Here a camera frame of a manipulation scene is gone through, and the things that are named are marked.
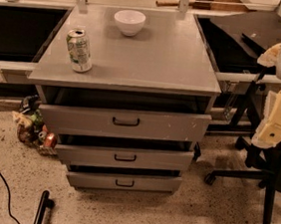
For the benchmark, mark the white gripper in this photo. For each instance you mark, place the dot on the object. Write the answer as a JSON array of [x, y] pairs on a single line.
[[268, 134]]

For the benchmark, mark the grey drawer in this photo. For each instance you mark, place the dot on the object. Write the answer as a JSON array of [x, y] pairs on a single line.
[[124, 182], [125, 123], [123, 157]]

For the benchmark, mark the grey top drawer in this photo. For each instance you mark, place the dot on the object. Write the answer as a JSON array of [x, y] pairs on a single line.
[[125, 123]]

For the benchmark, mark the grey drawer cabinet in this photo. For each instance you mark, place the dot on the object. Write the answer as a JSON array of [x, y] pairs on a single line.
[[164, 68]]

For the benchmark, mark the grey bottom drawer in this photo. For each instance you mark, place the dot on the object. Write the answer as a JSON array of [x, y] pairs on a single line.
[[124, 182]]

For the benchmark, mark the black tilted board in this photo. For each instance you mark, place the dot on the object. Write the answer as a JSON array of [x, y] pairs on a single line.
[[254, 32]]

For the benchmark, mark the wooden stick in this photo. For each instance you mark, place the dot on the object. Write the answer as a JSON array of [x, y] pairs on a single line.
[[194, 5]]

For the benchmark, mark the black office chair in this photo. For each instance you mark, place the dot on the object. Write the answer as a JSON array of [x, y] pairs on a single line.
[[268, 164]]

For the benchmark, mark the white bowl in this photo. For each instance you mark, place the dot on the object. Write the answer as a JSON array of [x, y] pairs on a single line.
[[129, 22]]

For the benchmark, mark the green white soda can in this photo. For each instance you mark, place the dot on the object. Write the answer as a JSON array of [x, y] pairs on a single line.
[[79, 50]]

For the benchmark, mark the black metal bar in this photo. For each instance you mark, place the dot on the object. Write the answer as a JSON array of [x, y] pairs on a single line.
[[45, 203]]

